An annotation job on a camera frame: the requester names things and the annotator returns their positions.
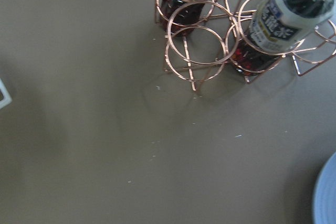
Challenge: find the copper wire bottle rack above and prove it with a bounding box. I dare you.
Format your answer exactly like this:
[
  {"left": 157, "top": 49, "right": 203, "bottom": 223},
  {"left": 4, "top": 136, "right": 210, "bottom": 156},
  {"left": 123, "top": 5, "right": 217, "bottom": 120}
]
[{"left": 154, "top": 0, "right": 335, "bottom": 92}]

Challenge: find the tea bottle front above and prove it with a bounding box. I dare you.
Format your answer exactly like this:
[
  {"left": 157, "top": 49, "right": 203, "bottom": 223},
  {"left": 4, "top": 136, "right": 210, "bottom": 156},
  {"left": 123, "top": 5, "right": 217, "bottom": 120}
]
[{"left": 231, "top": 0, "right": 335, "bottom": 76}]

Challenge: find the cream rabbit tray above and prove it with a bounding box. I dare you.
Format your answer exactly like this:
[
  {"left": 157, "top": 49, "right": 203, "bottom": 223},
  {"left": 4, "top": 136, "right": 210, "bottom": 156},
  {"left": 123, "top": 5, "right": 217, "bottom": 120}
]
[{"left": 0, "top": 80, "right": 13, "bottom": 109}]

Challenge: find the blue plate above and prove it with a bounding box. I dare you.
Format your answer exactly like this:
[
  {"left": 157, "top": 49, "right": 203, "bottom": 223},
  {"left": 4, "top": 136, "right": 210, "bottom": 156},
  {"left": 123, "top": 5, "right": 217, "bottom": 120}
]
[{"left": 312, "top": 153, "right": 335, "bottom": 224}]

